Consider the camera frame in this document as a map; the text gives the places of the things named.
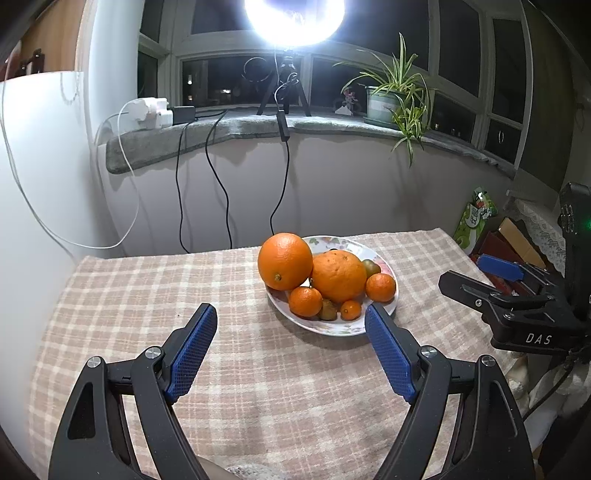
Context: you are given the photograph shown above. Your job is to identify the small tangerine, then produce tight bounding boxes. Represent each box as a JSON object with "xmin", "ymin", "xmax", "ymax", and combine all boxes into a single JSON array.
[
  {"xmin": 366, "ymin": 272, "xmax": 397, "ymax": 304},
  {"xmin": 289, "ymin": 285, "xmax": 323, "ymax": 319}
]

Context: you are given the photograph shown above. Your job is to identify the white cabinet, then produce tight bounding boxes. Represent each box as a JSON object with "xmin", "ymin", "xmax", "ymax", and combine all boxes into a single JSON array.
[{"xmin": 0, "ymin": 71, "xmax": 93, "ymax": 296}]

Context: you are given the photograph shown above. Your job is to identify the white window frame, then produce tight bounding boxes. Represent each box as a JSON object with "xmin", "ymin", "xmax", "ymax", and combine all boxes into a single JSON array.
[{"xmin": 139, "ymin": 0, "xmax": 532, "ymax": 167}]

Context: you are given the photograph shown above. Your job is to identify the black ring light cable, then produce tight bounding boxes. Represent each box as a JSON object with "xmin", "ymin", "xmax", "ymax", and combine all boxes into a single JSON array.
[{"xmin": 269, "ymin": 141, "xmax": 291, "ymax": 237}]

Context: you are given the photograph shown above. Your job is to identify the red cardboard box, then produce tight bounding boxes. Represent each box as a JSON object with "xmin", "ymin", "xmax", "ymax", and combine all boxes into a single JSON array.
[{"xmin": 470, "ymin": 231, "xmax": 522, "ymax": 296}]

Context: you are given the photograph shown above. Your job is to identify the white floral plate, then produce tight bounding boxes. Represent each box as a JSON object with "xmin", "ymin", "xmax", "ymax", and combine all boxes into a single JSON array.
[{"xmin": 265, "ymin": 235, "xmax": 399, "ymax": 337}]

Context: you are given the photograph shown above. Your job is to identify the white lace cloth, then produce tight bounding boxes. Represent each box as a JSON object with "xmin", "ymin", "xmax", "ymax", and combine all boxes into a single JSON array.
[{"xmin": 505, "ymin": 198, "xmax": 568, "ymax": 273}]

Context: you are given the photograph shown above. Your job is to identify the smooth large orange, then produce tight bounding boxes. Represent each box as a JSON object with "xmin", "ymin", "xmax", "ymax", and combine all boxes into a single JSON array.
[{"xmin": 257, "ymin": 233, "xmax": 314, "ymax": 291}]

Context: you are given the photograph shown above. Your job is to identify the rough large orange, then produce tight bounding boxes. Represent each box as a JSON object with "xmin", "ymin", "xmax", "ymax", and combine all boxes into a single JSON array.
[{"xmin": 310, "ymin": 250, "xmax": 369, "ymax": 304}]

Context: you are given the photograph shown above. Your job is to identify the brown cardboard box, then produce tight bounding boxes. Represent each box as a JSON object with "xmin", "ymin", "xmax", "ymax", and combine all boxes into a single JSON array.
[{"xmin": 496, "ymin": 217, "xmax": 550, "ymax": 268}]

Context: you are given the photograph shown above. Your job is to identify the checked beige tablecloth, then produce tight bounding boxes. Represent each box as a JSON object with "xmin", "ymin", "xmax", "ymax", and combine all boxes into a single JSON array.
[{"xmin": 28, "ymin": 228, "xmax": 527, "ymax": 480}]

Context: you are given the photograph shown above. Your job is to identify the white power strip with chargers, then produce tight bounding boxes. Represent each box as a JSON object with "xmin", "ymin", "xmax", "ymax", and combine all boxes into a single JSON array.
[{"xmin": 122, "ymin": 97, "xmax": 174, "ymax": 130}]

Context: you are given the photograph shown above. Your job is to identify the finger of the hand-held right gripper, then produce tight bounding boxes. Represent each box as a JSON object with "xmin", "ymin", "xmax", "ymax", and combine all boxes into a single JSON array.
[
  {"xmin": 475, "ymin": 254, "xmax": 571, "ymax": 296},
  {"xmin": 438, "ymin": 270, "xmax": 555, "ymax": 321}
]

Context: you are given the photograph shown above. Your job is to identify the white plant pot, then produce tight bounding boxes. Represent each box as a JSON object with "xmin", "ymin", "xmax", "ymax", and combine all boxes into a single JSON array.
[{"xmin": 366, "ymin": 85, "xmax": 407, "ymax": 125}]

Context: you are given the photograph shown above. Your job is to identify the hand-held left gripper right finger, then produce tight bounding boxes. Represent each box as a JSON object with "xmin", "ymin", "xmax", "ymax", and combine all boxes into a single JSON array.
[{"xmin": 365, "ymin": 302, "xmax": 536, "ymax": 480}]

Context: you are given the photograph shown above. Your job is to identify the green printed bag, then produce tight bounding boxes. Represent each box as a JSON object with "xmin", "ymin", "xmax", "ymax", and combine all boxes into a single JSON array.
[{"xmin": 454, "ymin": 186, "xmax": 498, "ymax": 256}]

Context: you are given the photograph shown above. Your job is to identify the spider plant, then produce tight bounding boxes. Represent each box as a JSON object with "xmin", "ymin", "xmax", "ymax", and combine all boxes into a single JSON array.
[{"xmin": 335, "ymin": 32, "xmax": 437, "ymax": 167}]

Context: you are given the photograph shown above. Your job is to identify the white cable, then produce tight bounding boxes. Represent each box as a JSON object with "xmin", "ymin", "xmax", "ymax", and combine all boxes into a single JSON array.
[{"xmin": 1, "ymin": 69, "xmax": 140, "ymax": 250}]

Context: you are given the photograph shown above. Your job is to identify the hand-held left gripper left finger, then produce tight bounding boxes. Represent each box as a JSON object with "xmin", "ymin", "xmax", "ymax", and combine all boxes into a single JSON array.
[{"xmin": 48, "ymin": 303, "xmax": 218, "ymax": 480}]

